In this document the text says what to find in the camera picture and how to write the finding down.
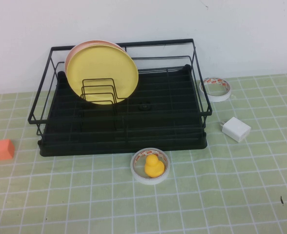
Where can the white power adapter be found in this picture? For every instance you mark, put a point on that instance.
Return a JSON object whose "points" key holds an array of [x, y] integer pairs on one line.
{"points": [[237, 130]]}

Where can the yellow rubber duck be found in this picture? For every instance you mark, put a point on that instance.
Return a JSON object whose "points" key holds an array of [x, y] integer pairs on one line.
{"points": [[154, 169]]}

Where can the pink round plate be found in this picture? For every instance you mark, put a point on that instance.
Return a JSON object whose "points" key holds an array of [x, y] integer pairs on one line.
{"points": [[97, 42]]}

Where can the white tape roll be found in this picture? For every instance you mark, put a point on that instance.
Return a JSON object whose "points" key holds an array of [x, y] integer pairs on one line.
{"points": [[216, 98], [149, 181]]}

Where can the small black speck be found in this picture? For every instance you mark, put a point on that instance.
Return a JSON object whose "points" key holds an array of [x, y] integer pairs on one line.
{"points": [[282, 200]]}

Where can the black plastic drip tray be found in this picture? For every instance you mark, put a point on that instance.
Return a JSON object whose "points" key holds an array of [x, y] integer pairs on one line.
{"points": [[158, 102]]}

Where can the yellow round plate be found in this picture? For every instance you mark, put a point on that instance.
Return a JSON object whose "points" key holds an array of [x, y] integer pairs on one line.
{"points": [[102, 65]]}

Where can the orange block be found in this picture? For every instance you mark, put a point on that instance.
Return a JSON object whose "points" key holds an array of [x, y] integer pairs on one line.
{"points": [[4, 150]]}

